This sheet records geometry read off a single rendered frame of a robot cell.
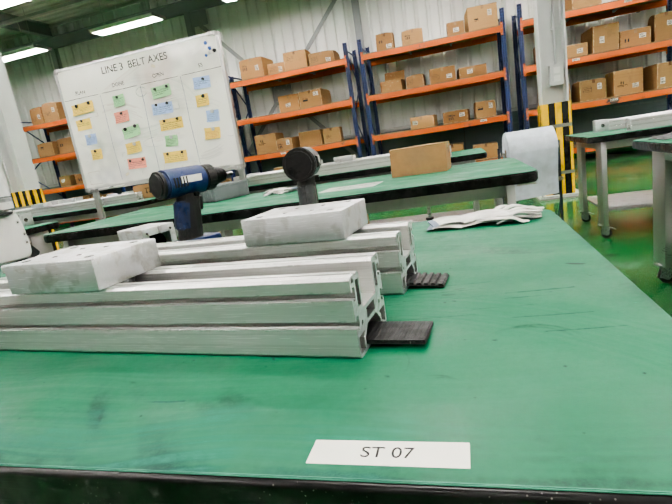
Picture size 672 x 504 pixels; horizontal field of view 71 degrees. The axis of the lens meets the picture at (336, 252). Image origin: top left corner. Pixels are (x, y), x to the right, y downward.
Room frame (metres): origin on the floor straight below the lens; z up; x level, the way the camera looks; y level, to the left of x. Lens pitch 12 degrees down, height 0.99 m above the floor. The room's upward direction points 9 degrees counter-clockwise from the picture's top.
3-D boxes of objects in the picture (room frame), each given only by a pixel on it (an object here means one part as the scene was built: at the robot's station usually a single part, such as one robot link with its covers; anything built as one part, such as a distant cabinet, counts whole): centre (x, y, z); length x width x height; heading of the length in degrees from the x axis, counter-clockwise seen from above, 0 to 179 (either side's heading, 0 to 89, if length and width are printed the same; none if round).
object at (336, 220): (0.71, 0.04, 0.87); 0.16 x 0.11 x 0.07; 67
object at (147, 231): (1.14, 0.45, 0.83); 0.11 x 0.10 x 0.10; 144
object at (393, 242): (0.81, 0.27, 0.82); 0.80 x 0.10 x 0.09; 67
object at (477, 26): (10.08, -2.54, 1.59); 2.83 x 0.98 x 3.17; 74
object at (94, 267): (0.64, 0.34, 0.87); 0.16 x 0.11 x 0.07; 67
